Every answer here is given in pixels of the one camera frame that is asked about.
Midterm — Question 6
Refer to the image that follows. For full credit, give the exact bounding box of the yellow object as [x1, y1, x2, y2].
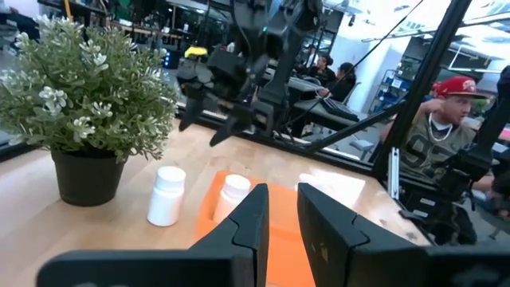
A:
[183, 45, 209, 60]

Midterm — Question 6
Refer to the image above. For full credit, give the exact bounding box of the black diagonal frame brace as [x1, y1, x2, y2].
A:
[305, 101, 407, 153]

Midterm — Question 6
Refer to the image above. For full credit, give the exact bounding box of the thin black cable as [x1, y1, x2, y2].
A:
[284, 0, 426, 127]

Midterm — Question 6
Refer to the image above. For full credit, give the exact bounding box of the person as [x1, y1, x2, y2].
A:
[318, 61, 358, 103]
[308, 53, 336, 87]
[379, 75, 489, 246]

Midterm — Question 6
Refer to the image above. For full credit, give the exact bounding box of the black aluminium frame post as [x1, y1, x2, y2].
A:
[371, 0, 473, 180]

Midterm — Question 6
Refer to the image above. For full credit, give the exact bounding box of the white pill bottle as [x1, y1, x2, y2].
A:
[213, 174, 252, 224]
[147, 165, 187, 228]

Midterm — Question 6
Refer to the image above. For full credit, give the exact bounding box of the blue storage shelf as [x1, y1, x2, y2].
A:
[369, 69, 412, 116]

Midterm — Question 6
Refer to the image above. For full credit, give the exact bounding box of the grey desk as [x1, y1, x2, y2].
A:
[292, 77, 368, 123]

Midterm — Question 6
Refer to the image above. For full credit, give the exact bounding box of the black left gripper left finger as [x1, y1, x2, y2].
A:
[36, 183, 270, 287]

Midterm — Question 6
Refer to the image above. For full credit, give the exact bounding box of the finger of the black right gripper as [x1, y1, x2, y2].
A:
[178, 96, 206, 133]
[210, 105, 257, 147]

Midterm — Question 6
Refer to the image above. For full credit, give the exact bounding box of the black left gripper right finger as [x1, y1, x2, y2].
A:
[297, 183, 510, 287]

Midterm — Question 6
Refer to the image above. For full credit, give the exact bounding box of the orange plastic basket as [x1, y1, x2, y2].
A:
[194, 171, 318, 287]

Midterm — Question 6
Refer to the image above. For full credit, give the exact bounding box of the white metal bracket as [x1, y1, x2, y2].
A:
[387, 147, 401, 201]

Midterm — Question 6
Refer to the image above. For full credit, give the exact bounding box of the black table edge rail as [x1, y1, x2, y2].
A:
[175, 106, 384, 173]

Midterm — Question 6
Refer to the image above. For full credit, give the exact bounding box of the artificial plant in black pot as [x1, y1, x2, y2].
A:
[0, 14, 180, 207]

